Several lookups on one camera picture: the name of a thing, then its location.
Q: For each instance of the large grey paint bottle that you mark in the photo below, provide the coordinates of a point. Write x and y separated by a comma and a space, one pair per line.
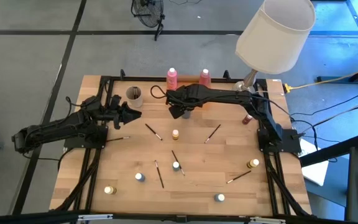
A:
186, 115

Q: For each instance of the white paper cup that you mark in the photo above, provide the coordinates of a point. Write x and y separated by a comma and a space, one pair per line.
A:
134, 100

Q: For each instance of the large coral paint bottle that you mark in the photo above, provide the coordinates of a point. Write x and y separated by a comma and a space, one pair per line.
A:
204, 78

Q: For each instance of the silver lamp cream shade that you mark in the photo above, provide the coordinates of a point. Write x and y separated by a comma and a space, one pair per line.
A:
275, 34

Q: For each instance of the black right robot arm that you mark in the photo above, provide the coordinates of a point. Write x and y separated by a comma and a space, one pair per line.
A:
228, 96

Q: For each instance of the small magenta paint bottle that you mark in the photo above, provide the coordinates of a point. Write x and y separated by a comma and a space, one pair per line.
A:
247, 119

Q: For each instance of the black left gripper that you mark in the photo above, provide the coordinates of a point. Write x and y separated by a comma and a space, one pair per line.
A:
102, 112

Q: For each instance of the black floor fan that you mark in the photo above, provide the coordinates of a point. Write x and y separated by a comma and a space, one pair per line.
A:
148, 12

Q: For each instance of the black aluminium rig frame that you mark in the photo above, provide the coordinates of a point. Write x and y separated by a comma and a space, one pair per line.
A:
26, 219

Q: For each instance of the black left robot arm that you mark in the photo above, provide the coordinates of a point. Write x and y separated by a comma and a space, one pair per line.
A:
51, 130

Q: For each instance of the small blue paint bottle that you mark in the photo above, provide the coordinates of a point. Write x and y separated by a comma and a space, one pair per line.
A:
140, 177

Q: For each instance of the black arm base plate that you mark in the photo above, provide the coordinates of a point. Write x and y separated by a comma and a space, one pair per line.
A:
99, 143
292, 143

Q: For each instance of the white flat box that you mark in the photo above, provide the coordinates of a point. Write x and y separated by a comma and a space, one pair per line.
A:
315, 169

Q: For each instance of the orange translucent plastic tray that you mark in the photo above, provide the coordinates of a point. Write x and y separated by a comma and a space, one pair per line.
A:
187, 78

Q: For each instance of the small grey-blue paint bottle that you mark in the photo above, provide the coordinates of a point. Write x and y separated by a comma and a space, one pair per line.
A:
219, 197

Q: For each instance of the small yellow paint bottle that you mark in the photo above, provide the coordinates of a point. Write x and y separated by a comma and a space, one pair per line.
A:
253, 163
110, 190

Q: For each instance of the black metal beam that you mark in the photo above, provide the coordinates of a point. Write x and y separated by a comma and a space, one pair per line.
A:
331, 151

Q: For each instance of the small orange paint bottle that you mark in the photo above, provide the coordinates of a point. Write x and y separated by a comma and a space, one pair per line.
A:
175, 134

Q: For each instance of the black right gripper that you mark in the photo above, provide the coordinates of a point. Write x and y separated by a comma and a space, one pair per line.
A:
185, 95

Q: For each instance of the large pink paint bottle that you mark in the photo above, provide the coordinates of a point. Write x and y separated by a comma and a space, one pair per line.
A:
171, 79

